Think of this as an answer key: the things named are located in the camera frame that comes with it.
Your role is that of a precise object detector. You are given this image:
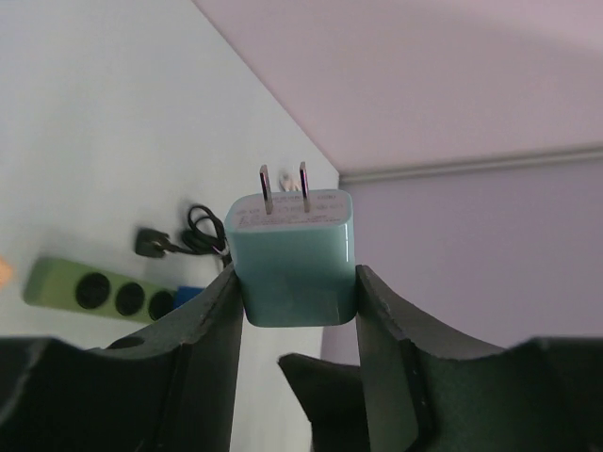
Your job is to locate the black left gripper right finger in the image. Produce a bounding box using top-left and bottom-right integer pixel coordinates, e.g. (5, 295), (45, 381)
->
(278, 266), (602, 451)

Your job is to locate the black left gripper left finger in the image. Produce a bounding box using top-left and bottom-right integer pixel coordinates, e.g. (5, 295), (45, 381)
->
(1, 267), (243, 451)

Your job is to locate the blue cube socket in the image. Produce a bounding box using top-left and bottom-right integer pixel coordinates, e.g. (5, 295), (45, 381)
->
(172, 285), (204, 309)

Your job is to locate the small teal charger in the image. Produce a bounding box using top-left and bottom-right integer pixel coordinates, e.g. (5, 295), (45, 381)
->
(224, 164), (357, 328)

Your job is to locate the beige cube socket adapter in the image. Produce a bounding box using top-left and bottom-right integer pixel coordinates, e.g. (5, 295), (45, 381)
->
(0, 258), (13, 288)

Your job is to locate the green power strip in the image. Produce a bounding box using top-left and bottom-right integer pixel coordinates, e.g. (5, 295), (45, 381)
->
(23, 257), (175, 324)

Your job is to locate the black power strip cord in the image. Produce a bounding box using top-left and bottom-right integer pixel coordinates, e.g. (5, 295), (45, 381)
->
(134, 202), (232, 260)

